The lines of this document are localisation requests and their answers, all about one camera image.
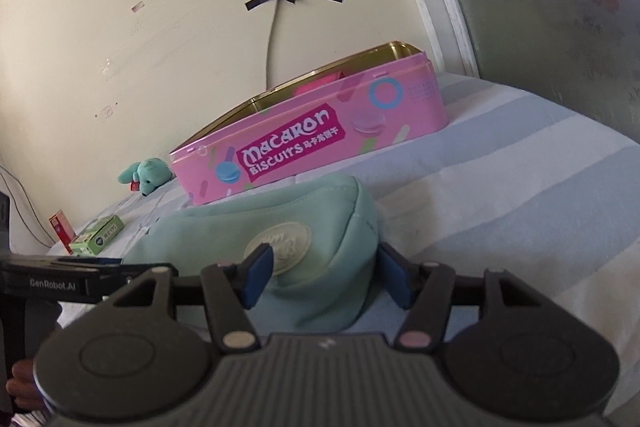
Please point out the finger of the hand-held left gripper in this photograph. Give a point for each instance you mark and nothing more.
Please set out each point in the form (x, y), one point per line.
(85, 261)

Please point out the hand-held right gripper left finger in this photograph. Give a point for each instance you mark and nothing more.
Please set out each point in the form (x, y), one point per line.
(257, 274)

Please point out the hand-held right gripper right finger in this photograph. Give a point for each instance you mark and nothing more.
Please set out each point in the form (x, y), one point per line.
(395, 277)

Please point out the small green box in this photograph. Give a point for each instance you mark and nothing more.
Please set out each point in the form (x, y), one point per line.
(97, 237)

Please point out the red cardboard box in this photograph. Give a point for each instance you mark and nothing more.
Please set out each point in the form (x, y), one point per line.
(62, 229)

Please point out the teal fabric pouch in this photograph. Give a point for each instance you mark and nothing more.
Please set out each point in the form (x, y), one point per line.
(310, 217)

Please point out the teal plush toy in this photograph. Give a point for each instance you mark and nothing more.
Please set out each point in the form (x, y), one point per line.
(150, 174)

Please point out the pink biscuit tin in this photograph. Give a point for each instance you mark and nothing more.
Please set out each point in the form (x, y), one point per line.
(300, 147)

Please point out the person's left hand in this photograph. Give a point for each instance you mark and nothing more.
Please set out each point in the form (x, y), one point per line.
(22, 374)

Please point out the striped bedsheet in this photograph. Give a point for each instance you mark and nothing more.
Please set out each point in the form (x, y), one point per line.
(500, 207)

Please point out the frosted window glass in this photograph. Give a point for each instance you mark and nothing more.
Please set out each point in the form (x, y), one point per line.
(550, 7)

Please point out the small square wall sticker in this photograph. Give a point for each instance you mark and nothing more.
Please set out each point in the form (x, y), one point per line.
(105, 113)

